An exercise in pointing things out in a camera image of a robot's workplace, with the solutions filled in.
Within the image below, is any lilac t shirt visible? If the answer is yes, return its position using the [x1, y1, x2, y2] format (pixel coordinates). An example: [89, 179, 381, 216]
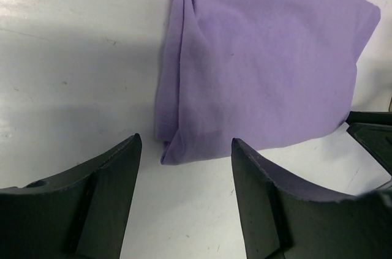
[155, 0, 380, 165]

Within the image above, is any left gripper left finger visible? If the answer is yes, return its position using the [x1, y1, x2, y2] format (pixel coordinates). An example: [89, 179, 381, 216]
[1, 134, 142, 258]

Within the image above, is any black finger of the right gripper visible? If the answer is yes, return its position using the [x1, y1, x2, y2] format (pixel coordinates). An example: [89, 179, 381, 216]
[346, 111, 391, 175]

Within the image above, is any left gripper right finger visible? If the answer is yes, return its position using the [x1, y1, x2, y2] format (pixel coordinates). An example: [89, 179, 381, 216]
[231, 138, 391, 258]

